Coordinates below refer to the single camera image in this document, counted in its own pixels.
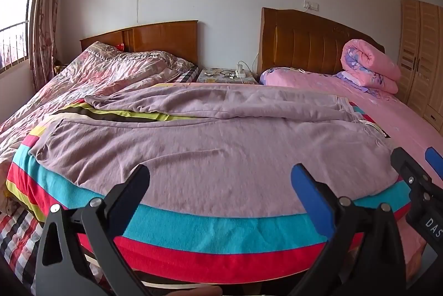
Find lilac sweatpants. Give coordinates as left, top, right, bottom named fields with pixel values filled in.
left=30, top=85, right=397, bottom=217

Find pink bed sheet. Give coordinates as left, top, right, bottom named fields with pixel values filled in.
left=259, top=66, right=443, bottom=265

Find checkered plaid bed sheet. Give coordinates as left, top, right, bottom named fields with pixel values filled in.
left=0, top=204, right=104, bottom=293

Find light wooden wardrobe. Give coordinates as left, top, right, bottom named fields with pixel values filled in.
left=397, top=0, right=442, bottom=133

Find rolled pink floral quilt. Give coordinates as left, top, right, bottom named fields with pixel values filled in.
left=339, top=39, right=401, bottom=95

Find purple floral pillow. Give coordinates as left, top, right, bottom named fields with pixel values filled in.
left=259, top=67, right=301, bottom=87

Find right wooden headboard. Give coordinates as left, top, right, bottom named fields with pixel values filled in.
left=257, top=7, right=385, bottom=75

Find wooden headboard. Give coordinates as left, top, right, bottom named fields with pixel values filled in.
left=257, top=7, right=385, bottom=75
left=79, top=20, right=198, bottom=65

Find floral covered nightstand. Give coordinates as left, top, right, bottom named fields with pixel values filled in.
left=197, top=68, right=257, bottom=84

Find left wooden headboard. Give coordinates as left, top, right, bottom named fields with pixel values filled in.
left=79, top=20, right=198, bottom=65

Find pink floral curtain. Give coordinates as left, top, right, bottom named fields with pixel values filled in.
left=29, top=0, right=59, bottom=91

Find barred window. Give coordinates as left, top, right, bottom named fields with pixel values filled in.
left=0, top=0, right=32, bottom=73

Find white wall socket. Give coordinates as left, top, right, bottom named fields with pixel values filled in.
left=303, top=1, right=319, bottom=12

